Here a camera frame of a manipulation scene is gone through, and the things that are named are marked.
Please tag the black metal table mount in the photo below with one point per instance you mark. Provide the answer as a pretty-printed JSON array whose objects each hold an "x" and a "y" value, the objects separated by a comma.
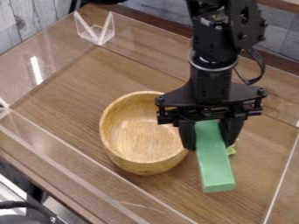
[{"x": 23, "y": 211}]

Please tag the clear acrylic corner bracket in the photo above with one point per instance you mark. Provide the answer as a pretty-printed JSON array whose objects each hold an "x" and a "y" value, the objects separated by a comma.
[{"x": 97, "y": 34}]

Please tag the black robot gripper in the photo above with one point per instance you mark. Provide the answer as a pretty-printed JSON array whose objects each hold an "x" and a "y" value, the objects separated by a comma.
[{"x": 210, "y": 96}]

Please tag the green rectangular stick block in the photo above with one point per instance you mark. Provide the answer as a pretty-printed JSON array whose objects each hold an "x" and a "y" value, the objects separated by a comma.
[{"x": 217, "y": 174}]

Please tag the clear acrylic enclosure wall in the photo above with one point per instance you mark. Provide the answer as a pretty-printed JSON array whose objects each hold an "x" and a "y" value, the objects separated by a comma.
[{"x": 58, "y": 82}]

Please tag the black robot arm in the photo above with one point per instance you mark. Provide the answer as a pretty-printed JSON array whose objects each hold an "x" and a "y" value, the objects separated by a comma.
[{"x": 228, "y": 27}]

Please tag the red plush strawberry toy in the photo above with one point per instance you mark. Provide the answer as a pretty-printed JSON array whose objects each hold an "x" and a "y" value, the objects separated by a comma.
[{"x": 232, "y": 150}]

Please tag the light wooden bowl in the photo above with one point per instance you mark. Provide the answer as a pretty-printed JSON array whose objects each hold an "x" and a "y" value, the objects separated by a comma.
[{"x": 141, "y": 146}]

